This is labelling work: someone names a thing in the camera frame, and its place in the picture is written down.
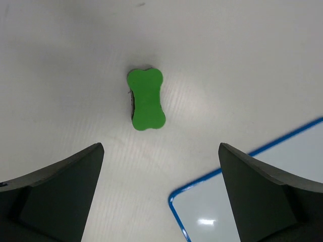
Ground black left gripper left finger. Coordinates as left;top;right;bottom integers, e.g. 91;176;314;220
1;143;104;241

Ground blue framed whiteboard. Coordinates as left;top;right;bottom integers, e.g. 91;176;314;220
168;117;322;241

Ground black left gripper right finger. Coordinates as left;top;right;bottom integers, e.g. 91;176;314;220
219;143;322;241

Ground green whiteboard eraser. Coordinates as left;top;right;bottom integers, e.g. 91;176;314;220
127;68;166;131

